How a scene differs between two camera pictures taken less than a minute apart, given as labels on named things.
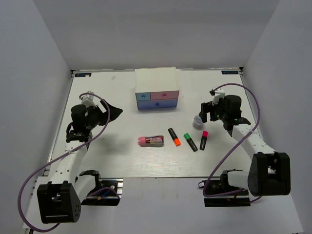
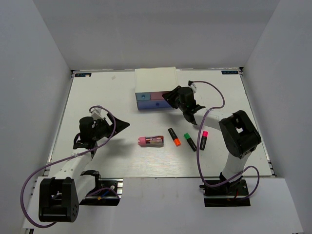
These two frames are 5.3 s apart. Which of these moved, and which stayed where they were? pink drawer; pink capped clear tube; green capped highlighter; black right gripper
Moved: black right gripper
Stayed: pink drawer; green capped highlighter; pink capped clear tube
